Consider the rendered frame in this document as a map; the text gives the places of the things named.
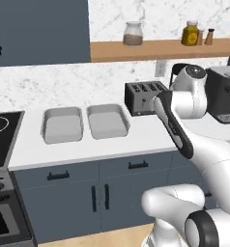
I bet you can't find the black toaster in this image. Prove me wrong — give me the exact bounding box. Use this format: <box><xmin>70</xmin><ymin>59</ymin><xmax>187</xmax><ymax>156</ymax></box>
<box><xmin>124</xmin><ymin>80</ymin><xmax>168</xmax><ymax>118</ymax></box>

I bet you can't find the dark blue drawer front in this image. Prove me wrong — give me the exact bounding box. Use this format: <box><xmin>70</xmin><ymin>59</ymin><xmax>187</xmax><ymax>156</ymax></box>
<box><xmin>13</xmin><ymin>160</ymin><xmax>101</xmax><ymax>191</ymax></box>
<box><xmin>98</xmin><ymin>151</ymin><xmax>174</xmax><ymax>181</ymax></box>

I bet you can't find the dark blue cupboard door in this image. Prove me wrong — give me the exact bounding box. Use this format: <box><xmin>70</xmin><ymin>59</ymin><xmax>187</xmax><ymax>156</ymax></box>
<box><xmin>99</xmin><ymin>168</ymin><xmax>172</xmax><ymax>233</ymax></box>
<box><xmin>167</xmin><ymin>150</ymin><xmax>217</xmax><ymax>210</ymax></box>
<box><xmin>19</xmin><ymin>178</ymin><xmax>102</xmax><ymax>245</ymax></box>

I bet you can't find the wooden shelf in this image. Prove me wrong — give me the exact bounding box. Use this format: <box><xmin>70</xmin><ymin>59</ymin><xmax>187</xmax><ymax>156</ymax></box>
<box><xmin>90</xmin><ymin>38</ymin><xmax>230</xmax><ymax>64</ymax></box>

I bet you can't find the glass jar with brown powder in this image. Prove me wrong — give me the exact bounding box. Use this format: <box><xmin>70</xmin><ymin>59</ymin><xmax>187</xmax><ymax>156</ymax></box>
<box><xmin>123</xmin><ymin>20</ymin><xmax>144</xmax><ymax>46</ymax></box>

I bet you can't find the black coffee machine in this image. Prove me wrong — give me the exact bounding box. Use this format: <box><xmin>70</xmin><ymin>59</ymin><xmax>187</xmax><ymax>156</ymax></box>
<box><xmin>205</xmin><ymin>66</ymin><xmax>230</xmax><ymax>124</ymax></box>

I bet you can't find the yellow jar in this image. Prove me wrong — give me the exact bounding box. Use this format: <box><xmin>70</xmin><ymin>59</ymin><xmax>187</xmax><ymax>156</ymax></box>
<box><xmin>181</xmin><ymin>20</ymin><xmax>200</xmax><ymax>47</ymax></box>

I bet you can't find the pale salt shaker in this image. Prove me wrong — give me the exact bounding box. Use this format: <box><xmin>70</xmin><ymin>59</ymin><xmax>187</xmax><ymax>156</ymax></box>
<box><xmin>196</xmin><ymin>28</ymin><xmax>206</xmax><ymax>46</ymax></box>

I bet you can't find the brown pepper shaker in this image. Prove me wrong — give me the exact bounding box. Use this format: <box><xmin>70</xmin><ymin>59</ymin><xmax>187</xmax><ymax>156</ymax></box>
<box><xmin>204</xmin><ymin>28</ymin><xmax>216</xmax><ymax>46</ymax></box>

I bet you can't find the grey oven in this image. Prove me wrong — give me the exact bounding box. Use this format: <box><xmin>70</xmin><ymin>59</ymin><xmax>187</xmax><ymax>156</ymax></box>
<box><xmin>0</xmin><ymin>168</ymin><xmax>39</xmax><ymax>247</ymax></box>

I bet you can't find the black drawer handle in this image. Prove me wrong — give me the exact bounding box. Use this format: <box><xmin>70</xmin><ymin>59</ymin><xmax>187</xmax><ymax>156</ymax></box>
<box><xmin>128</xmin><ymin>159</ymin><xmax>150</xmax><ymax>171</ymax></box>
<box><xmin>46</xmin><ymin>170</ymin><xmax>71</xmax><ymax>181</ymax></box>

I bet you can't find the white wall socket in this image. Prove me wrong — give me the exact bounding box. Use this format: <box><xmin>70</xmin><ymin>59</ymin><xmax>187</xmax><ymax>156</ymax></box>
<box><xmin>154</xmin><ymin>59</ymin><xmax>167</xmax><ymax>78</ymax></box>

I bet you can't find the black cupboard door handle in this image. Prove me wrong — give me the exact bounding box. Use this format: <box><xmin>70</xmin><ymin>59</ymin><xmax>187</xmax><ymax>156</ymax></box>
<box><xmin>90</xmin><ymin>185</ymin><xmax>98</xmax><ymax>213</ymax></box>
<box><xmin>103</xmin><ymin>183</ymin><xmax>110</xmax><ymax>211</ymax></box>

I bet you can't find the dark blue wall cupboard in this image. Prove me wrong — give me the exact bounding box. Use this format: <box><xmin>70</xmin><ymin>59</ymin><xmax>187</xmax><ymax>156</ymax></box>
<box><xmin>0</xmin><ymin>0</ymin><xmax>92</xmax><ymax>68</ymax></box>

